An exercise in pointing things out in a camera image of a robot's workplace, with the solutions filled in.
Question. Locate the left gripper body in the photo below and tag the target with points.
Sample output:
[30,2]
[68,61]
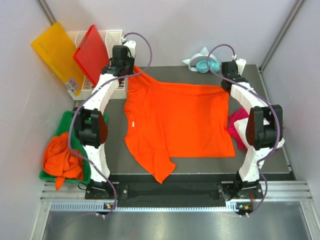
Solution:
[128,64]

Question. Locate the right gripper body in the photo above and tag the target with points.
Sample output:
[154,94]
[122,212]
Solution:
[221,83]

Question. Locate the orange t-shirt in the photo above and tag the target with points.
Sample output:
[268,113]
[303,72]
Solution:
[175,120]
[60,162]

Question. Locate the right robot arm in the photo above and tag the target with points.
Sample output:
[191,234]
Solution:
[247,177]

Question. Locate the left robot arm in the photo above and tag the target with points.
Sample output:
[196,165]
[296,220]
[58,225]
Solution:
[90,127]

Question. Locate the red folder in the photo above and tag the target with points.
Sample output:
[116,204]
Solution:
[91,55]

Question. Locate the magenta folded t-shirt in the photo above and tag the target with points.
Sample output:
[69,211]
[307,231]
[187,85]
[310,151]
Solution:
[257,128]

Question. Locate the teal cat-ear headphones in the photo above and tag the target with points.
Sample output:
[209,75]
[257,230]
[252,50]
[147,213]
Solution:
[202,62]

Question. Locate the white folded t-shirt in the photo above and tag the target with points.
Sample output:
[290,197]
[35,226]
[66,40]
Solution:
[240,129]

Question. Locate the yellow folder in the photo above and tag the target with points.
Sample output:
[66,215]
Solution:
[56,49]

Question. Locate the orange t-shirt in bin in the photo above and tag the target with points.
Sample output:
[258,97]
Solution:
[60,162]

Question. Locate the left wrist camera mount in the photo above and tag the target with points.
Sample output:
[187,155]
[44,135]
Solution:
[131,45]

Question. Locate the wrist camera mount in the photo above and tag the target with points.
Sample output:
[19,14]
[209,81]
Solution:
[131,45]
[241,63]

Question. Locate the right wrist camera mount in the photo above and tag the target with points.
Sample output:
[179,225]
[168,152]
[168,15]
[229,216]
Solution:
[241,63]

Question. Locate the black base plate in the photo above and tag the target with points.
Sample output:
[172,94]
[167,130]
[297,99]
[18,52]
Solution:
[179,194]

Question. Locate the aluminium frame rail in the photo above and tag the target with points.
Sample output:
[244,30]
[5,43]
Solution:
[72,198]

